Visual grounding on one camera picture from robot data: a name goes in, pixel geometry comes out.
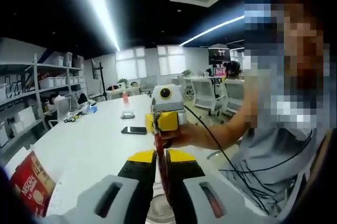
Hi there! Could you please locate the white office chair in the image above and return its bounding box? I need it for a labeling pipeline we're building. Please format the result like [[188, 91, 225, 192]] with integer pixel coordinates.
[[176, 75, 193, 101], [191, 80, 221, 116], [223, 79, 245, 116]]

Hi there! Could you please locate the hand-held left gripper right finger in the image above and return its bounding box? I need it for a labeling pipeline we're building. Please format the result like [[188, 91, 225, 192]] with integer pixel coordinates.
[[165, 148, 261, 224]]

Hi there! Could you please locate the ceiling light strip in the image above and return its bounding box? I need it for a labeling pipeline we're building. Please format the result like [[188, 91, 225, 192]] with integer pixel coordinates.
[[181, 14, 245, 46], [76, 0, 122, 52]]

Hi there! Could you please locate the black bag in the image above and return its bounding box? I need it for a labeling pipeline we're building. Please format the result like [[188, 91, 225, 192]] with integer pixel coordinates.
[[77, 93, 90, 105]]

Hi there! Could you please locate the row of white storage bins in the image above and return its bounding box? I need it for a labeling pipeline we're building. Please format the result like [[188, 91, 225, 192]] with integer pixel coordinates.
[[0, 52, 86, 143]]

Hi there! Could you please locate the white desktop monitor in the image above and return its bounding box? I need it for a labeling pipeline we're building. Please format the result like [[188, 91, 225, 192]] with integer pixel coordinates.
[[56, 96, 72, 119]]

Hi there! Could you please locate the red coffee pouch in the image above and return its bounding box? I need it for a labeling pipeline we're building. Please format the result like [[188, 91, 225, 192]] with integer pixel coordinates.
[[150, 97, 172, 208]]

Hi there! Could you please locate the red coffee box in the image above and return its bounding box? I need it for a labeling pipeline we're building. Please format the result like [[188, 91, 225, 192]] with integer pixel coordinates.
[[5, 147, 64, 217]]

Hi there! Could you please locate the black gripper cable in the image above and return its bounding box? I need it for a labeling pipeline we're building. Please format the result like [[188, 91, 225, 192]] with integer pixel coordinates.
[[183, 104, 271, 216]]

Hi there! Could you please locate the small dark monitor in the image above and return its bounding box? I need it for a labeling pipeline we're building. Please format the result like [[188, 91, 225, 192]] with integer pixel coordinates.
[[207, 47, 230, 65]]

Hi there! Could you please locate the black smartphone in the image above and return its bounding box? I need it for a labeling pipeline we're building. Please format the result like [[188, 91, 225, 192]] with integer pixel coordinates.
[[121, 125, 147, 135]]

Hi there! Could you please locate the small white yellow toy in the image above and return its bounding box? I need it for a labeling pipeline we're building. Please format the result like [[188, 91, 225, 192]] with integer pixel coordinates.
[[63, 111, 80, 124]]

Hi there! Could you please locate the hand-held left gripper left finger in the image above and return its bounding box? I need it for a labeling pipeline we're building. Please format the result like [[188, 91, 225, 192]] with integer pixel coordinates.
[[44, 149, 157, 224]]

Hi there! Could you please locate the grey office chair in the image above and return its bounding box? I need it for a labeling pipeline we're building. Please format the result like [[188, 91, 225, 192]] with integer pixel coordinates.
[[139, 75, 157, 90]]

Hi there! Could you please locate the thin black cable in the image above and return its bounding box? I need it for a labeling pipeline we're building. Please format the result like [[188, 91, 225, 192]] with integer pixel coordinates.
[[220, 129, 314, 174]]

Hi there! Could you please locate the grey metal shelf rack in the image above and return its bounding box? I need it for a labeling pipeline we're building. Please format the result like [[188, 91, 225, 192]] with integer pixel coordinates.
[[0, 54, 89, 143]]

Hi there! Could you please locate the bottle with red label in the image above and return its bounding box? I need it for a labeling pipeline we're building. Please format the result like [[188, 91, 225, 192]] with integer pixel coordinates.
[[122, 91, 131, 110]]

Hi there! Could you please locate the person's right hand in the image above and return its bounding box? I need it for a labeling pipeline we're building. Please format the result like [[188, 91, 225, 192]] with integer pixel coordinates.
[[160, 122, 211, 151]]

